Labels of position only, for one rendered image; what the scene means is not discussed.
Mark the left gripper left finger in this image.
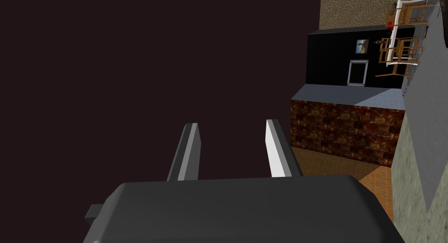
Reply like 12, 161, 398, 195
166, 123, 202, 182

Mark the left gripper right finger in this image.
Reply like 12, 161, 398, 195
265, 119, 304, 178

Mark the dark door leaf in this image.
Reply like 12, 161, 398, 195
0, 0, 322, 243

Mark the white framed dark window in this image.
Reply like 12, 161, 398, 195
347, 60, 369, 87

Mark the wooden chair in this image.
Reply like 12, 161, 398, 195
385, 0, 436, 31
375, 37, 425, 78

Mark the white table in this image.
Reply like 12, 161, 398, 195
386, 0, 436, 67

